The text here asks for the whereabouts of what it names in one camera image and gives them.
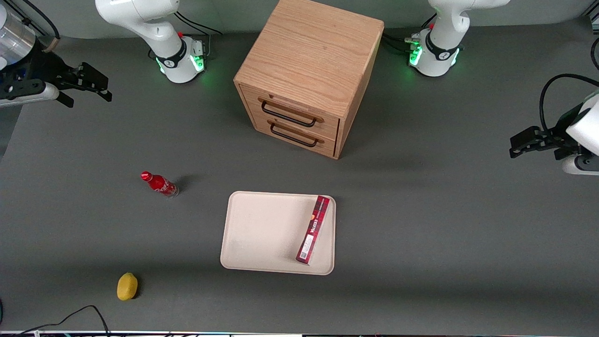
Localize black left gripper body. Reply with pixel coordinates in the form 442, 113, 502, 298
538, 105, 586, 160

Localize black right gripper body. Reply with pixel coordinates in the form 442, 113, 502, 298
0, 51, 81, 100

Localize red coke bottle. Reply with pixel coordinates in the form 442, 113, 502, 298
140, 171, 179, 198

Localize beige plastic tray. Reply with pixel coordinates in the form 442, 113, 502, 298
220, 190, 336, 276

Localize yellow lemon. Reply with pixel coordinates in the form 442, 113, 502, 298
117, 273, 139, 301

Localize wooden drawer cabinet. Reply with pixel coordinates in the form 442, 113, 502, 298
234, 0, 385, 160

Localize red cardboard box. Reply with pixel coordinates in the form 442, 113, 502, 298
295, 195, 331, 265

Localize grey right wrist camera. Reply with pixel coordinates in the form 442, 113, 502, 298
0, 83, 60, 109

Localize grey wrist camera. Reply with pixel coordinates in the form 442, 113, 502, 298
562, 154, 599, 176
0, 83, 60, 109

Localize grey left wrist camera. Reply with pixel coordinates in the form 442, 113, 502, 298
562, 154, 599, 176

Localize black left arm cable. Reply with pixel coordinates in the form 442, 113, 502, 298
539, 73, 599, 132

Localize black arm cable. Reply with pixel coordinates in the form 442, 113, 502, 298
539, 73, 599, 132
9, 0, 61, 40

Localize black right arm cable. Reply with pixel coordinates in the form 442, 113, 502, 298
9, 0, 61, 40

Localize black right base cables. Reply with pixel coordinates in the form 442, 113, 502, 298
174, 12, 223, 59

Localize black base cables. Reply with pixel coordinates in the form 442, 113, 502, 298
381, 16, 438, 54
174, 12, 223, 59

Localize black left base cables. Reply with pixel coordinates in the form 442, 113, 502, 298
381, 16, 438, 54

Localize black drawer handle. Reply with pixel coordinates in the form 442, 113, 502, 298
261, 101, 317, 128
270, 121, 319, 148

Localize black floor cable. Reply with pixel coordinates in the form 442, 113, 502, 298
14, 305, 111, 337

